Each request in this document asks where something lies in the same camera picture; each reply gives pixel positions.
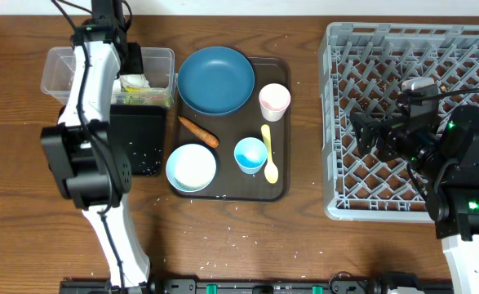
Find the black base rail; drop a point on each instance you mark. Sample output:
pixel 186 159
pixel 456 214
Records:
pixel 340 283

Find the light blue bowl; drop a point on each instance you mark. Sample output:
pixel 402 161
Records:
pixel 191 167

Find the yellow plastic spoon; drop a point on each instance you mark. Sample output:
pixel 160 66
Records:
pixel 270 169

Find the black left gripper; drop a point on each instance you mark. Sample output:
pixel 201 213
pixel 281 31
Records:
pixel 138 65

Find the light blue cup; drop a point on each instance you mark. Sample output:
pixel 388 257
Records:
pixel 250 155

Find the dark brown tray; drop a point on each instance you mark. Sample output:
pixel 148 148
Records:
pixel 230 183

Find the pink cup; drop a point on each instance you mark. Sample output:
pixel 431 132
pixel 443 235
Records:
pixel 274 100

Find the clear plastic bin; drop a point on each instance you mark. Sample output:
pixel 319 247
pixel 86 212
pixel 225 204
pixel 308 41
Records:
pixel 57 78

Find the dark blue plate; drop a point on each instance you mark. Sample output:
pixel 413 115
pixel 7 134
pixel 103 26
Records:
pixel 216 81

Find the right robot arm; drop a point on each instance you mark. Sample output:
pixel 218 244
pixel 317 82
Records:
pixel 450 165

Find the orange carrot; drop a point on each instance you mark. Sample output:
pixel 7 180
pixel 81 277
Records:
pixel 203 135

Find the grey dishwasher rack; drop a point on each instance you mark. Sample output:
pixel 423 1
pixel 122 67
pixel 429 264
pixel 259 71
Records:
pixel 378 80

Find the white rice pile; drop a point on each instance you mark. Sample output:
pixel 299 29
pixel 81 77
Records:
pixel 194 167

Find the white tissue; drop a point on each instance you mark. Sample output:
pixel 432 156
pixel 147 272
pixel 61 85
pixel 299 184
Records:
pixel 134 82

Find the yellow green snack wrapper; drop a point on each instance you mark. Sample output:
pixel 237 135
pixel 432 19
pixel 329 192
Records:
pixel 148 96

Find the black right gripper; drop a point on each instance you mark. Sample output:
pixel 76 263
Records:
pixel 392 133

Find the black plastic bin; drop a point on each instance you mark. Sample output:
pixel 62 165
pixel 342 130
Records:
pixel 140 130

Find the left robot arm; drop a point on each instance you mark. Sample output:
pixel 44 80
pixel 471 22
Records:
pixel 89 167

